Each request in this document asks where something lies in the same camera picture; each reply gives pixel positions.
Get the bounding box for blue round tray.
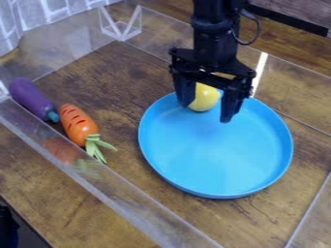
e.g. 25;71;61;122
139;94;293;199

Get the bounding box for black cable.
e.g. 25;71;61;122
231;9;263;47

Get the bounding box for clear acrylic enclosure wall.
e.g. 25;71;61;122
0;0;331;248

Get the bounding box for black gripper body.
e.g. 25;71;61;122
169;47;256;90

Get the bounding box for yellow lemon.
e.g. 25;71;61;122
188;82;221;112

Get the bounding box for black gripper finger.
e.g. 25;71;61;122
173;72;196;108
220;85;251;123

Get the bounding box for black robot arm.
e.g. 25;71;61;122
169;0;260;123

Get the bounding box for orange toy carrot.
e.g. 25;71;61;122
60;104;116;164

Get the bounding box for white grid cloth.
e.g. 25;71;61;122
0;0;121;57

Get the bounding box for purple toy eggplant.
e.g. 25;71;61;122
9;77;60;123

